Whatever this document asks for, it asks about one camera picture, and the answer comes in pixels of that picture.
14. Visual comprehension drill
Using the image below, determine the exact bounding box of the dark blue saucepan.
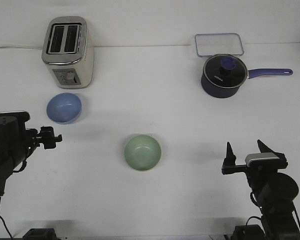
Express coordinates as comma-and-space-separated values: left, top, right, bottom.
201, 68, 293, 99

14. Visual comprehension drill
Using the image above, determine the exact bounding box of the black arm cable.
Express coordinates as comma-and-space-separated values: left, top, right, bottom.
0, 159, 28, 238
247, 192, 300, 240

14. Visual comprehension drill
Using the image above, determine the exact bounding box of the clear container lid blue rim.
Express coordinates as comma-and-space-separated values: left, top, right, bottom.
194, 33, 244, 58

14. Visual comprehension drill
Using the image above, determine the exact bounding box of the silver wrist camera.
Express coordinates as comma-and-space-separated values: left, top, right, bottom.
245, 152, 281, 168
0, 111, 31, 122

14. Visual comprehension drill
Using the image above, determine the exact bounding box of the glass pot lid blue knob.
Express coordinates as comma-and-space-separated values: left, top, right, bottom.
203, 54, 248, 79

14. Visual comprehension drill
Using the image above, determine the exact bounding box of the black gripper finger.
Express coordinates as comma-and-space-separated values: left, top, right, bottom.
257, 139, 288, 168
222, 142, 237, 167
53, 134, 63, 143

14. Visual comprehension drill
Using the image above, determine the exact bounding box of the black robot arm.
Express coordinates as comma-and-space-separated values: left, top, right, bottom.
221, 140, 300, 240
0, 111, 63, 202

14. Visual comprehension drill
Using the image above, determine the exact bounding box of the silver two-slot toaster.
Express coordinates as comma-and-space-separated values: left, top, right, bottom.
41, 16, 95, 89

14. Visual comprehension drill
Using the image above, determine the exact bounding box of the white toaster power cord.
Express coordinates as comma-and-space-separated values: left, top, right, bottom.
0, 44, 44, 50

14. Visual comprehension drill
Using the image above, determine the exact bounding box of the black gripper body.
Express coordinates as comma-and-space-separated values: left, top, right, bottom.
24, 126, 57, 150
221, 163, 288, 188

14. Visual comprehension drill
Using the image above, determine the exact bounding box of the green bowl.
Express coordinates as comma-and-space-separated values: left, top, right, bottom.
124, 134, 162, 171

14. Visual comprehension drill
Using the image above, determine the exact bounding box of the blue bowl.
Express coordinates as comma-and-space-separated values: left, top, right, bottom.
46, 92, 83, 125

